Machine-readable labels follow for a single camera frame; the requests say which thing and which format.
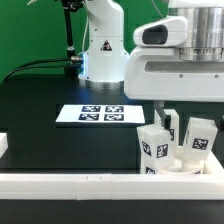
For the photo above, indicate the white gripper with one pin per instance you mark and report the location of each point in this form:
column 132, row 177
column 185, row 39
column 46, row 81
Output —
column 159, row 74

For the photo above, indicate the white block at left edge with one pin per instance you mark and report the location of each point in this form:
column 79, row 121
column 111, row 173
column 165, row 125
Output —
column 3, row 143

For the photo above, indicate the white marker sheet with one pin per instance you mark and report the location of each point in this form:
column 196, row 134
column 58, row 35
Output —
column 101, row 114

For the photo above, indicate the white U-shaped fence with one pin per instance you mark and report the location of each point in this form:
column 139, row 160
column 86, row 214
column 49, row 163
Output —
column 164, row 186

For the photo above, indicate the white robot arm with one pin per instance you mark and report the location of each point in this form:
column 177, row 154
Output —
column 105, row 61

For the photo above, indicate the black camera stand pole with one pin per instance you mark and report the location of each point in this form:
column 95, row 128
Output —
column 75, row 62

